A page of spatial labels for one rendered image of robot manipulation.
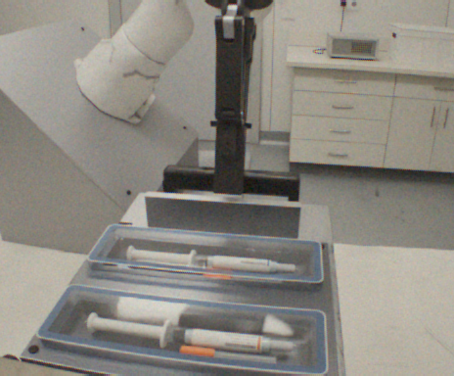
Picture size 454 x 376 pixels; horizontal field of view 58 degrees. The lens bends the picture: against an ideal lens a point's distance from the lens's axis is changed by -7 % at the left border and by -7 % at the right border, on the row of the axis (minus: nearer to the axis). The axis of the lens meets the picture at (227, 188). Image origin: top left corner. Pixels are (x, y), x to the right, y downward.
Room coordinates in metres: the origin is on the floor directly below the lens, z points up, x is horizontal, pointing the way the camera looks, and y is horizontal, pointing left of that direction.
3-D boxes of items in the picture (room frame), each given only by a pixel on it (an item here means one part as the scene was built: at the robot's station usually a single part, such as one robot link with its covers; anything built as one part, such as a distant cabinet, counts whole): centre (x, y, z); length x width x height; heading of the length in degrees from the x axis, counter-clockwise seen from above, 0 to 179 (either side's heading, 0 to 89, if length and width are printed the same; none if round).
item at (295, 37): (2.99, -1.06, 0.80); 1.29 x 0.04 x 0.10; 82
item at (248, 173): (0.43, 0.00, 0.99); 0.15 x 0.02 x 0.04; 82
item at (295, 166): (2.75, -1.03, 0.05); 1.19 x 0.49 x 0.10; 82
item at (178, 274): (0.29, 0.02, 0.99); 0.18 x 0.06 x 0.02; 82
